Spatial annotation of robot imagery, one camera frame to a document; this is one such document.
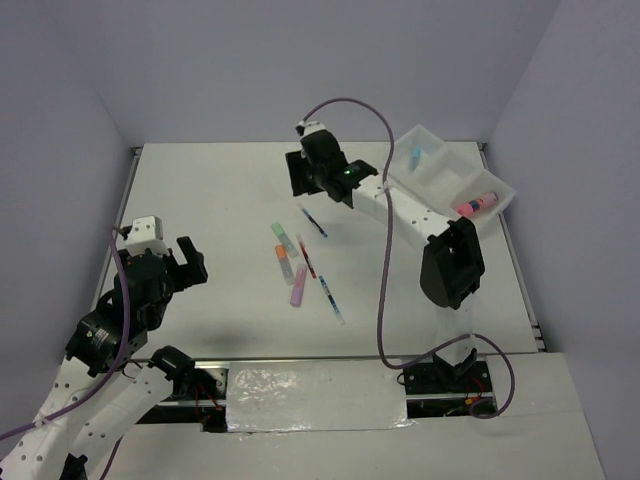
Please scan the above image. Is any light blue pen refill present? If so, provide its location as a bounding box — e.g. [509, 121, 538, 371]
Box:
[318, 275, 346, 325]

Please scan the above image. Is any blue highlighter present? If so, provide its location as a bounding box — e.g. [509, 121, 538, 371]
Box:
[408, 147, 422, 173]

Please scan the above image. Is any orange highlighter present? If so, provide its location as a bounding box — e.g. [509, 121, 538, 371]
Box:
[275, 244, 295, 285]

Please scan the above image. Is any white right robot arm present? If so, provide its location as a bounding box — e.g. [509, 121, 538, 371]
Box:
[285, 121, 485, 391]

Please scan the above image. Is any red pen refill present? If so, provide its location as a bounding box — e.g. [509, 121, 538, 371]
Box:
[296, 234, 317, 279]

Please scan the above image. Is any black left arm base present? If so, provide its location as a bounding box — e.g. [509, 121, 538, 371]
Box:
[141, 346, 229, 433]

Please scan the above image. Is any purple highlighter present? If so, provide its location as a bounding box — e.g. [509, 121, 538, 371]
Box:
[290, 264, 308, 307]

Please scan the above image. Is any white three-compartment tray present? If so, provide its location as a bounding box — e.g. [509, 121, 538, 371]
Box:
[389, 125, 515, 240]

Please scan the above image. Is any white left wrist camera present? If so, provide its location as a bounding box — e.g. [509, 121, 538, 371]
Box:
[121, 215, 169, 257]

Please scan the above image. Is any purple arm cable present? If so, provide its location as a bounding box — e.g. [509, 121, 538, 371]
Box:
[0, 225, 134, 480]
[298, 97, 519, 419]

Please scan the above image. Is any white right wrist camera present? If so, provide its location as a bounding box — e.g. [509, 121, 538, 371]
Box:
[295, 120, 326, 138]

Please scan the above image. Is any silver tape sheet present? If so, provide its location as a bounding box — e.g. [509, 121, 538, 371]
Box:
[226, 360, 412, 433]

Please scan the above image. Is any dark blue pen refill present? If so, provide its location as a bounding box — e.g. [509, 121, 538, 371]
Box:
[296, 203, 328, 238]

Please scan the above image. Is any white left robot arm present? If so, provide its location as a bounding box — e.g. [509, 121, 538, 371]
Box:
[1, 236, 208, 479]

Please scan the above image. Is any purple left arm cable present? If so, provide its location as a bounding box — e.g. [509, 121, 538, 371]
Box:
[0, 225, 134, 480]

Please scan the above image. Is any green highlighter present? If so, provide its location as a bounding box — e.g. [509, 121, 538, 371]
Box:
[271, 222, 299, 258]

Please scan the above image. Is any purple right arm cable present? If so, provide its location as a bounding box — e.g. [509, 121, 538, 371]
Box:
[298, 97, 519, 419]

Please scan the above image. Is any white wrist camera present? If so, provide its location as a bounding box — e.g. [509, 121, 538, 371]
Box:
[295, 120, 326, 138]
[121, 215, 169, 257]

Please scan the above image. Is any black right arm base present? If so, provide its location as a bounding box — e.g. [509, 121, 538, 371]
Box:
[396, 350, 498, 419]

